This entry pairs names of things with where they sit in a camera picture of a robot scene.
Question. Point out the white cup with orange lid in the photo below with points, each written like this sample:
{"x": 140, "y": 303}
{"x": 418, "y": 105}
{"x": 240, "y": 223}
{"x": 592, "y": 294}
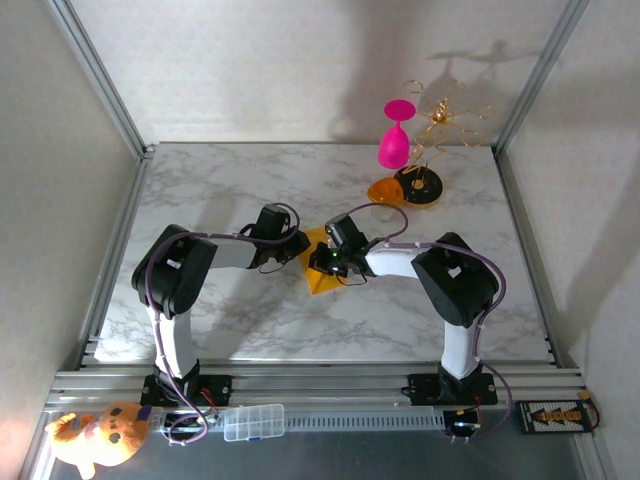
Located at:
{"x": 385, "y": 190}

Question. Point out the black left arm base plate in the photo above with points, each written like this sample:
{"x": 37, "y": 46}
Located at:
{"x": 215, "y": 390}

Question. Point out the aluminium side rail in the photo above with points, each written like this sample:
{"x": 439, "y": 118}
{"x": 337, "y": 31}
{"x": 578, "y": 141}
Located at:
{"x": 516, "y": 200}
{"x": 134, "y": 200}

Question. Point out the small controller board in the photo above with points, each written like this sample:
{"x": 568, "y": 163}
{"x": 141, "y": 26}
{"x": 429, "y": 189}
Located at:
{"x": 192, "y": 422}
{"x": 462, "y": 422}

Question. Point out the black power distribution board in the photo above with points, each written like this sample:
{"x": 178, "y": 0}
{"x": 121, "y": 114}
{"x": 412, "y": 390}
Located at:
{"x": 550, "y": 416}

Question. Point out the aluminium frame post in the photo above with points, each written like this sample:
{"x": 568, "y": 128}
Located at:
{"x": 100, "y": 75}
{"x": 540, "y": 75}

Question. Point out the orange paper sheet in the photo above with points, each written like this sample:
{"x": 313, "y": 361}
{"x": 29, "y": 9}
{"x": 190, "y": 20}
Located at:
{"x": 322, "y": 285}

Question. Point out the aluminium mounting rail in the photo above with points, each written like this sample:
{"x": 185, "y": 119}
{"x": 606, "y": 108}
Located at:
{"x": 320, "y": 385}

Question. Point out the orange plush toy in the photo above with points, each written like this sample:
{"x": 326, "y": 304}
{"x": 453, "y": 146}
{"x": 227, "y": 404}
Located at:
{"x": 115, "y": 432}

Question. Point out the pink wine glass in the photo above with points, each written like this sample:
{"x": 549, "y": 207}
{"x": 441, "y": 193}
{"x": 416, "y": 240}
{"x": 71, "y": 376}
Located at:
{"x": 395, "y": 145}

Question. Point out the clear plastic organizer box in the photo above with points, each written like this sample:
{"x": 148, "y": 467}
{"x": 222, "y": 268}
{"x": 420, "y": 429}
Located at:
{"x": 252, "y": 422}

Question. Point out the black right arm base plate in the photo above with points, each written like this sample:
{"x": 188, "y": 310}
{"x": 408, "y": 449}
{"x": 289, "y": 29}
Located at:
{"x": 420, "y": 390}

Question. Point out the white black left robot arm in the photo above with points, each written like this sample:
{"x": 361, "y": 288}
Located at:
{"x": 170, "y": 275}

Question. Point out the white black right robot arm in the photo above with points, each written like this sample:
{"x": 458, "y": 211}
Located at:
{"x": 450, "y": 280}

